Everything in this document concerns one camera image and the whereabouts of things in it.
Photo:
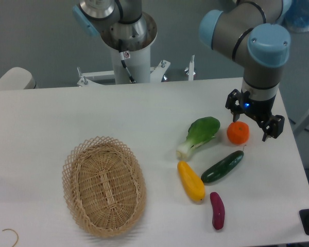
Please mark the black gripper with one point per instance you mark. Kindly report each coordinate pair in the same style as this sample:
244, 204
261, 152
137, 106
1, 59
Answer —
257, 105

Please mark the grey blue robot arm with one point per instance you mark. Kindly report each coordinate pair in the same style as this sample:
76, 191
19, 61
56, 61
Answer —
248, 35

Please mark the dark green cucumber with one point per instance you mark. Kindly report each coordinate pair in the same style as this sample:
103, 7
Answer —
223, 167

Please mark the orange tangerine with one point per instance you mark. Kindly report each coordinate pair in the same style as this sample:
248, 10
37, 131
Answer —
238, 132

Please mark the green bok choy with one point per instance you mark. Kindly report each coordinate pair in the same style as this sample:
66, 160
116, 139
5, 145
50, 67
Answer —
199, 133

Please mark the yellow squash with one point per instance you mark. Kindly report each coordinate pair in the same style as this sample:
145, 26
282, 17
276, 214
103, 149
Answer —
191, 182

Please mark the purple sweet potato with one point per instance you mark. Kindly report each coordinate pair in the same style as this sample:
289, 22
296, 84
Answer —
218, 208

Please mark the blue plastic bag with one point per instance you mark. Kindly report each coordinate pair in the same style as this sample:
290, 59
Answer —
297, 17

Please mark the woven wicker basket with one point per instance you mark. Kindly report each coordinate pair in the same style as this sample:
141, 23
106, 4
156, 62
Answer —
104, 187

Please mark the beige chair back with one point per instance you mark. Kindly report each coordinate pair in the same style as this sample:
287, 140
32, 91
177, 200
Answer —
17, 78

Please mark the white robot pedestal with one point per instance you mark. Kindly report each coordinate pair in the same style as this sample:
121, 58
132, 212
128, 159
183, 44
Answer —
129, 46

